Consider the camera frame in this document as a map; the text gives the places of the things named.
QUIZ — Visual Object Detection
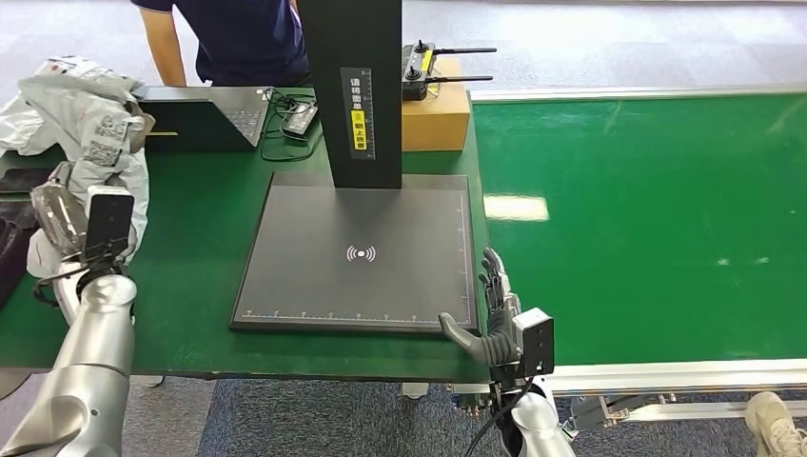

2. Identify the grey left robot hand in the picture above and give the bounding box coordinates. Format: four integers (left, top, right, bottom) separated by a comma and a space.
30, 162, 89, 260

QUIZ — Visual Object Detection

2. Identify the black remote controller with antennas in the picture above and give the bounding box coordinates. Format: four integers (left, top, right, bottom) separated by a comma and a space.
402, 40, 498, 102

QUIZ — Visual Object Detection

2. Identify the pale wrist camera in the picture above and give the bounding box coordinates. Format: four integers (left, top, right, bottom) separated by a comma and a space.
83, 186, 136, 264
511, 308, 556, 378

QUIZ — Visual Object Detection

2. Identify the green conveyor belt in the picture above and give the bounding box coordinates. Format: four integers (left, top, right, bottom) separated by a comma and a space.
471, 94, 807, 368

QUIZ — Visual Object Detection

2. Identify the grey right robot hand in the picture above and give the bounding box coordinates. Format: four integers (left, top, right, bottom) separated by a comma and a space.
438, 247, 524, 368

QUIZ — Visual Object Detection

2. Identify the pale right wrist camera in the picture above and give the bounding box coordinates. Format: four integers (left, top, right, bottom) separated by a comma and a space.
511, 308, 556, 378

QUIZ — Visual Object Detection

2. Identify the black laptop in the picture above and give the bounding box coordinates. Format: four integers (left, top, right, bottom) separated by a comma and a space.
130, 85, 274, 154

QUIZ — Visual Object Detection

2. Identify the black scanning machine with column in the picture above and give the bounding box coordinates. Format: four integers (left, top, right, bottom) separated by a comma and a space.
228, 0, 481, 335

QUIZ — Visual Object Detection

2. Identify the grey red-printed poly mailer package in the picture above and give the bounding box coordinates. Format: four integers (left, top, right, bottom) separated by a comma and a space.
17, 74, 156, 279

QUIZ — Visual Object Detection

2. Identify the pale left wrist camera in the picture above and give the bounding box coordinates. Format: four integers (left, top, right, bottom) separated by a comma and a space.
83, 186, 136, 264

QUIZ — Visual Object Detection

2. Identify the aluminium conveyor frame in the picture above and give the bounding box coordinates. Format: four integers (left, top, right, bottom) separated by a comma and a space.
441, 85, 807, 433

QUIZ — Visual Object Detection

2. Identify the black flat rectangular pad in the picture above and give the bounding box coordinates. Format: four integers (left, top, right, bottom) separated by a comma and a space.
0, 200, 38, 231
0, 168, 57, 194

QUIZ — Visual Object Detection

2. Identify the white crumpled poly mailer bag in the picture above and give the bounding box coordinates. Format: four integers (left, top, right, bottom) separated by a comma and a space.
0, 55, 143, 158

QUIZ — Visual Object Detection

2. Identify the brown cardboard box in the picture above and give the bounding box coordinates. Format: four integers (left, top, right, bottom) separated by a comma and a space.
402, 56, 473, 152

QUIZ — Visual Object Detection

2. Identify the black power adapter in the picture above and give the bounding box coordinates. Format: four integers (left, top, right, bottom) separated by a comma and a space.
281, 100, 320, 141

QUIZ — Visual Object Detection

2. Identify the person's pale shoe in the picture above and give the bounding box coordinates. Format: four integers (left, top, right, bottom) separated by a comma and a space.
744, 391, 807, 457

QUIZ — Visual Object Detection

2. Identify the black cable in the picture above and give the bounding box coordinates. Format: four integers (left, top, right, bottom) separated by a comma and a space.
260, 88, 326, 164

